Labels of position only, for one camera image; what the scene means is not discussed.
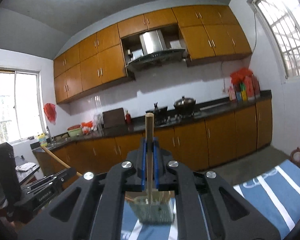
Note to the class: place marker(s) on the blue white striped tablecloth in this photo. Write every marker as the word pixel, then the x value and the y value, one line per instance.
pixel 275 194

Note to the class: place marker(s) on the brown upper kitchen cabinets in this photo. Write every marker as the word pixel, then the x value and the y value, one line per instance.
pixel 193 33

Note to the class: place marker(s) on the green bowl with red lid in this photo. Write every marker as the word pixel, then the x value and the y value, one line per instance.
pixel 74 131

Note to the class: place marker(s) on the green perforated utensil holder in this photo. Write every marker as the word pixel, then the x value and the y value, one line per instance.
pixel 159 211

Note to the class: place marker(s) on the red small bottle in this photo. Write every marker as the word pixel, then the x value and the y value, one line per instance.
pixel 128 118

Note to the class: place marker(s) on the red plastic bag hanging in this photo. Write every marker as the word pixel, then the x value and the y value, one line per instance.
pixel 50 112

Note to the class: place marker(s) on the yellow detergent bottle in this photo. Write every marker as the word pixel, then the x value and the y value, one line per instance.
pixel 42 140

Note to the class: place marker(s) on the black lidded wok right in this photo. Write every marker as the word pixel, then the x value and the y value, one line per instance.
pixel 185 106

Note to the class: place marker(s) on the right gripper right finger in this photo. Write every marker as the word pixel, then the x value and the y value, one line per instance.
pixel 208 207

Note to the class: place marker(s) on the dark cutting board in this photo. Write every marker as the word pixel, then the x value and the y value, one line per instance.
pixel 114 118

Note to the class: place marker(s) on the red bag on counter corner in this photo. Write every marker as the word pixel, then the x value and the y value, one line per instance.
pixel 239 76

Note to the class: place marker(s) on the black wok left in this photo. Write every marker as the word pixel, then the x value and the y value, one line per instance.
pixel 160 114

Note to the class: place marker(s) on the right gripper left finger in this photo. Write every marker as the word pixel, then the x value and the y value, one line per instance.
pixel 92 206

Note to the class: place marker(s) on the steel range hood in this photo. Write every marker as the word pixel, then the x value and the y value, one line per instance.
pixel 154 48

